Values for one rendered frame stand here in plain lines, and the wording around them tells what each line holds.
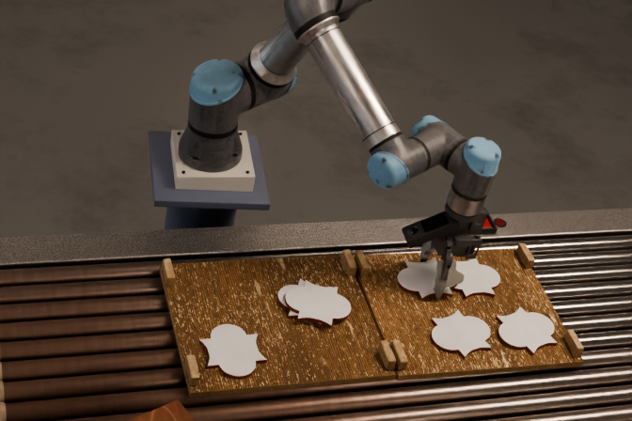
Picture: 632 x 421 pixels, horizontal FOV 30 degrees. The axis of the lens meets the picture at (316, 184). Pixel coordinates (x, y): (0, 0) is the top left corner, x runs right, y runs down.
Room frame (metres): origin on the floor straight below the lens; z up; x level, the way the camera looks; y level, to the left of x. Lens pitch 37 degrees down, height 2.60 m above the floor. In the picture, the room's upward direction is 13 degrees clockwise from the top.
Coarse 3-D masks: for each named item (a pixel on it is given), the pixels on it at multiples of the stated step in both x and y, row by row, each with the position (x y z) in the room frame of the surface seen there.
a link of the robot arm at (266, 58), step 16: (352, 0) 2.14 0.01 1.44; (368, 0) 2.19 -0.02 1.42; (288, 32) 2.24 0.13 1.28; (256, 48) 2.32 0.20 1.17; (272, 48) 2.26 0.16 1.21; (288, 48) 2.24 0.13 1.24; (304, 48) 2.24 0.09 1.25; (240, 64) 2.30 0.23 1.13; (256, 64) 2.28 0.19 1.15; (272, 64) 2.26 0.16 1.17; (288, 64) 2.26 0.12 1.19; (256, 80) 2.27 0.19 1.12; (272, 80) 2.27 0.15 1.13; (288, 80) 2.29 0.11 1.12; (272, 96) 2.30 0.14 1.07
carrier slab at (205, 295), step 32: (320, 256) 1.93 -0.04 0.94; (192, 288) 1.74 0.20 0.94; (224, 288) 1.76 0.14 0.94; (256, 288) 1.78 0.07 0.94; (352, 288) 1.85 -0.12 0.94; (192, 320) 1.65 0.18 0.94; (224, 320) 1.67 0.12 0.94; (256, 320) 1.69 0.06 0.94; (288, 320) 1.71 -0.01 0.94; (352, 320) 1.75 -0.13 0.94; (192, 352) 1.57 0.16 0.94; (288, 352) 1.63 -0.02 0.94; (320, 352) 1.64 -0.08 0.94; (352, 352) 1.66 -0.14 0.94; (224, 384) 1.51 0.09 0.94; (256, 384) 1.53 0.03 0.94; (288, 384) 1.55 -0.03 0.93; (320, 384) 1.57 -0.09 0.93
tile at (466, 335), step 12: (456, 312) 1.84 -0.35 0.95; (444, 324) 1.79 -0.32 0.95; (456, 324) 1.80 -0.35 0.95; (468, 324) 1.81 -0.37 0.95; (480, 324) 1.82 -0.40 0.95; (432, 336) 1.75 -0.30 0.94; (444, 336) 1.76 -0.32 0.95; (456, 336) 1.76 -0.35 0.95; (468, 336) 1.77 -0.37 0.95; (480, 336) 1.78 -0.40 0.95; (444, 348) 1.72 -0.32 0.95; (456, 348) 1.73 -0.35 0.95; (468, 348) 1.74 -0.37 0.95; (480, 348) 1.75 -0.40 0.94
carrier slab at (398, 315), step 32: (384, 256) 1.98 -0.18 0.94; (416, 256) 2.00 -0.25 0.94; (480, 256) 2.05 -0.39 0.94; (512, 256) 2.07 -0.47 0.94; (384, 288) 1.87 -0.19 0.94; (512, 288) 1.96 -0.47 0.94; (384, 320) 1.77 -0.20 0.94; (416, 320) 1.79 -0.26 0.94; (416, 352) 1.70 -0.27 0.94; (448, 352) 1.72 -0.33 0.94; (480, 352) 1.74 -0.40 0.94; (512, 352) 1.76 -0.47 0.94; (544, 352) 1.79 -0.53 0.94
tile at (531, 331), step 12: (516, 312) 1.88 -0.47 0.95; (504, 324) 1.83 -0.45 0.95; (516, 324) 1.84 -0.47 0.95; (528, 324) 1.85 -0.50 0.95; (540, 324) 1.86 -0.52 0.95; (552, 324) 1.87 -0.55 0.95; (504, 336) 1.80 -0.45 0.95; (516, 336) 1.80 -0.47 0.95; (528, 336) 1.81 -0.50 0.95; (540, 336) 1.82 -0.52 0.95; (516, 348) 1.78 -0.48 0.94; (528, 348) 1.78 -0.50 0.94; (540, 348) 1.80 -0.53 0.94
